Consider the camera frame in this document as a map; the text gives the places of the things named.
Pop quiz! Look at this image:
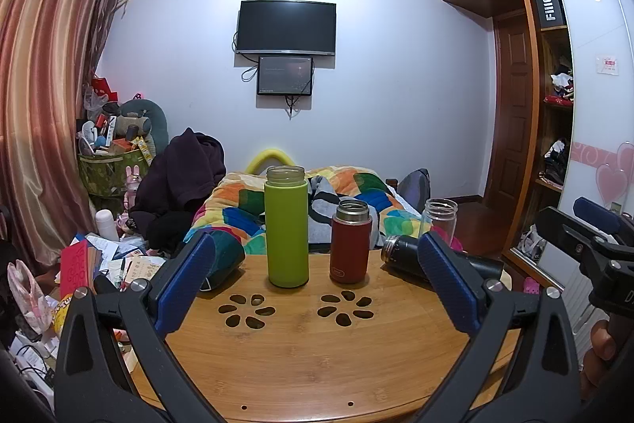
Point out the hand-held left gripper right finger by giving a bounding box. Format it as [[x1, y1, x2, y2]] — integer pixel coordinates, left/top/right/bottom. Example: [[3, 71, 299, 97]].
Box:
[[415, 231, 581, 423]]

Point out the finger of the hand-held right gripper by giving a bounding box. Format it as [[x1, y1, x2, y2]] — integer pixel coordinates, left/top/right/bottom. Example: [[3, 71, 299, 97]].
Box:
[[536, 206, 604, 271], [573, 196, 634, 236]]

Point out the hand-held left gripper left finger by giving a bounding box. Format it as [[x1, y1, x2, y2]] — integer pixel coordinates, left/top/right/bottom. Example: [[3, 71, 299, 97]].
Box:
[[53, 230, 229, 423]]

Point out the black insulated cup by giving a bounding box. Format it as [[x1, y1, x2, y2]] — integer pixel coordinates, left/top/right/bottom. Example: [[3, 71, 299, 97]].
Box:
[[380, 234, 505, 290]]

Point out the clear glass cup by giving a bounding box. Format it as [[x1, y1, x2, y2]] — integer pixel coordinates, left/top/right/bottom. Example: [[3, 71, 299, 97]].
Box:
[[419, 198, 459, 246]]

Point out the red insulated cup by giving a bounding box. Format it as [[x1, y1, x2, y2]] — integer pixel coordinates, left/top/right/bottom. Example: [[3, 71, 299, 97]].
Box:
[[329, 199, 373, 285]]

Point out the tall green cup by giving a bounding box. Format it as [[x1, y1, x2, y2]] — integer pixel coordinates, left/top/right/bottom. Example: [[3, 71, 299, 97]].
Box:
[[264, 165, 310, 289]]

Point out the person's right hand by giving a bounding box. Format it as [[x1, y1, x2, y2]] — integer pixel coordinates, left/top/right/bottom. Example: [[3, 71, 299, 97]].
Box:
[[581, 319, 620, 399]]

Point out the white shopping bag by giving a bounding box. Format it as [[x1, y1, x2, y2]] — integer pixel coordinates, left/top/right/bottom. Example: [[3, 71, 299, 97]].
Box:
[[518, 225, 548, 266]]

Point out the pile of papers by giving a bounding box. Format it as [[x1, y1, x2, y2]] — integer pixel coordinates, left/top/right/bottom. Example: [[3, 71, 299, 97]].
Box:
[[74, 232, 166, 292]]

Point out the folded clothes pile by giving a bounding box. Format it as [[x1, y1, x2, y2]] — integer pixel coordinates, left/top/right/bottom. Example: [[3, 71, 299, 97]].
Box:
[[544, 56, 575, 107], [537, 136, 570, 188]]

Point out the colourful patchwork blanket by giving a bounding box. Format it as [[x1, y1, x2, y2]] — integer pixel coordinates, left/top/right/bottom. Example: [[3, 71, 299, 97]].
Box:
[[183, 165, 464, 256]]

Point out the small white bottle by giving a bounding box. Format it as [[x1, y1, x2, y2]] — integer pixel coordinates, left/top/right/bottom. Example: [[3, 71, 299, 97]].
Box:
[[95, 209, 120, 242]]

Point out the dark purple garment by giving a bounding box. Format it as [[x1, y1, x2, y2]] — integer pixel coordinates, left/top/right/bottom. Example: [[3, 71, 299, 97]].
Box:
[[130, 127, 227, 251]]

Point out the grey backpack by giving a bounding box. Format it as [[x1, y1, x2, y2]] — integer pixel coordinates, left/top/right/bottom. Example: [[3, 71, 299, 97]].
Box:
[[396, 168, 433, 214]]

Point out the pink rabbit toy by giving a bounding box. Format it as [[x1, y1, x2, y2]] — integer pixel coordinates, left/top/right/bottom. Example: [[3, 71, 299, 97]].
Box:
[[117, 165, 142, 230]]

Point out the red patterned box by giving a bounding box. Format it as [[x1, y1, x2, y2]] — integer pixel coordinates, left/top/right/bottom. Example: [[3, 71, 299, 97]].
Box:
[[58, 241, 102, 301]]

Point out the green storage bin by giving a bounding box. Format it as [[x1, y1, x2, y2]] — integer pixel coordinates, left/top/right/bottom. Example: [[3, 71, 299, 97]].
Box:
[[78, 149, 152, 201]]

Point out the brown wooden door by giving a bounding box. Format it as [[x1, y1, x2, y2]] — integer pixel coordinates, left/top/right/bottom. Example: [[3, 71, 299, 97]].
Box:
[[486, 13, 540, 202]]

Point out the yellow foam tube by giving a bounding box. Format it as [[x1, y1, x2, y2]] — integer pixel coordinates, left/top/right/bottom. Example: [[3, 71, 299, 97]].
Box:
[[246, 147, 296, 175]]

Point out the brown wooden wardrobe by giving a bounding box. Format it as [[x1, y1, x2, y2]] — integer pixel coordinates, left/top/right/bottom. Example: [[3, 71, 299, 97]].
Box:
[[436, 0, 634, 300]]

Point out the pink plastic bag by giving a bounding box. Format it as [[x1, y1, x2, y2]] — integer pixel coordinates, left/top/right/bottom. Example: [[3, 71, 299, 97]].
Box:
[[6, 258, 60, 347]]

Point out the black printed box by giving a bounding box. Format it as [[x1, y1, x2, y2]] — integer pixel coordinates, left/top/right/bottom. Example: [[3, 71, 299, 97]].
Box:
[[534, 0, 567, 31]]

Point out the striped pink curtain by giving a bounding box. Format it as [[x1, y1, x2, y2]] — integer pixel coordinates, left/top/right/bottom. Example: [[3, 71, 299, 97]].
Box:
[[0, 0, 134, 285]]

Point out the small black wall monitor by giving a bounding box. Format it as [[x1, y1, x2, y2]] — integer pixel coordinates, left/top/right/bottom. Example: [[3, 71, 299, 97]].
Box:
[[256, 55, 314, 97]]

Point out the black wall television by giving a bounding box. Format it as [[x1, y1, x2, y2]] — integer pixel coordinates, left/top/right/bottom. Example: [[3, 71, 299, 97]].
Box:
[[235, 0, 338, 58]]

